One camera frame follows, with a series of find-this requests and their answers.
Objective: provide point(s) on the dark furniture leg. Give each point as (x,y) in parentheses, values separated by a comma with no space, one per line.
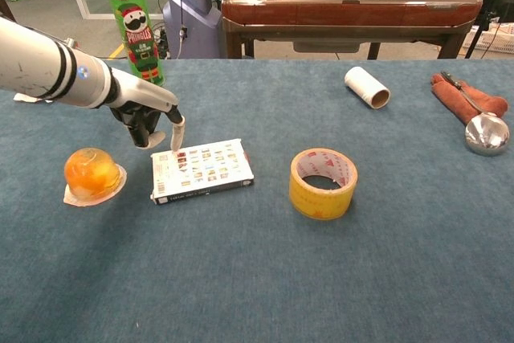
(6,9)

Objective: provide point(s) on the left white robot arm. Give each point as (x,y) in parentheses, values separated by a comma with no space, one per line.
(40,66)

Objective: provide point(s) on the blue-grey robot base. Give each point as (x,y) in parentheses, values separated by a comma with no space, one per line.
(192,17)

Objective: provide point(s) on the brown cloth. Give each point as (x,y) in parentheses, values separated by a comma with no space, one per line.
(449,96)

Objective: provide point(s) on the orange jelly cup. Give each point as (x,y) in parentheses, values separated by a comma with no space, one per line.
(92,174)

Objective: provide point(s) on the metal ladle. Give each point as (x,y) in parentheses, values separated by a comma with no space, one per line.
(486,136)

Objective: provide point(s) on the yellow tape roll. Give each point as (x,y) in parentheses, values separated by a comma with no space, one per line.
(321,202)

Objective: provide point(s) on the brown mahjong table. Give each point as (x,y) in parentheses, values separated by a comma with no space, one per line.
(341,11)

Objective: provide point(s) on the white card box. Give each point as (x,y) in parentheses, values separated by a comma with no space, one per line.
(201,174)

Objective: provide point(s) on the blue felt tablecloth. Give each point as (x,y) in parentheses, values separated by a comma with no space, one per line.
(241,278)

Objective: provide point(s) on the green Pringles can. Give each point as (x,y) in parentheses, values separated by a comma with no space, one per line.
(140,37)

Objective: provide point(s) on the white plastic crate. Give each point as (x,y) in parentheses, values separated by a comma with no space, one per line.
(498,39)

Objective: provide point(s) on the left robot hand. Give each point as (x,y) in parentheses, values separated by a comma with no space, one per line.
(140,98)

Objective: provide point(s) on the white paper roll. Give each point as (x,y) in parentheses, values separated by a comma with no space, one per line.
(361,82)

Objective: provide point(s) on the black tripod stand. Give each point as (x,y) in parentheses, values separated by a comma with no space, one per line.
(488,13)

